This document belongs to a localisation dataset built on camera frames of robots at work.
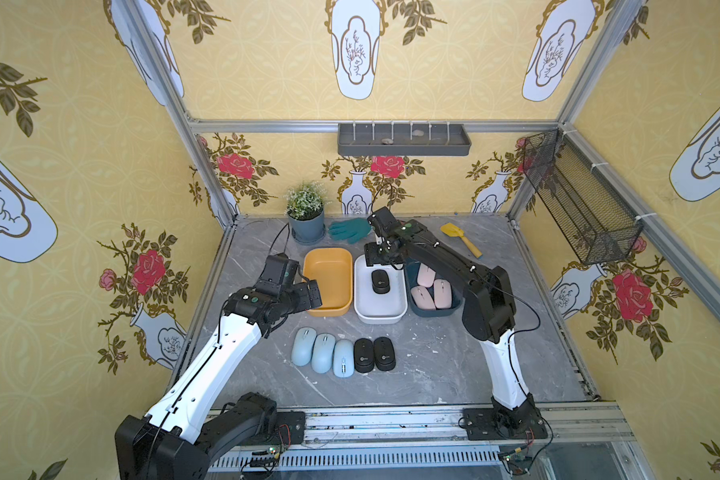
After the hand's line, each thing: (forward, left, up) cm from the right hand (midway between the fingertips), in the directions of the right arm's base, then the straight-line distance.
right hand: (372, 262), depth 94 cm
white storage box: (-12, 0, -7) cm, 14 cm away
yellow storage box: (+4, +14, -10) cm, 18 cm away
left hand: (-16, +16, +7) cm, 24 cm away
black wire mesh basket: (+5, -63, +15) cm, 65 cm away
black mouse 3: (-3, -3, -7) cm, 8 cm away
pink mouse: (-8, -16, -8) cm, 20 cm away
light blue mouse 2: (-27, +13, -8) cm, 31 cm away
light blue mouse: (-25, +19, -8) cm, 33 cm away
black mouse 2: (-26, -4, -8) cm, 27 cm away
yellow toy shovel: (+23, -31, -10) cm, 40 cm away
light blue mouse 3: (-28, +7, -7) cm, 30 cm away
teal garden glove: (+22, +9, -10) cm, 26 cm away
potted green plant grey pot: (+18, +24, +5) cm, 30 cm away
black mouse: (-27, +1, -8) cm, 28 cm away
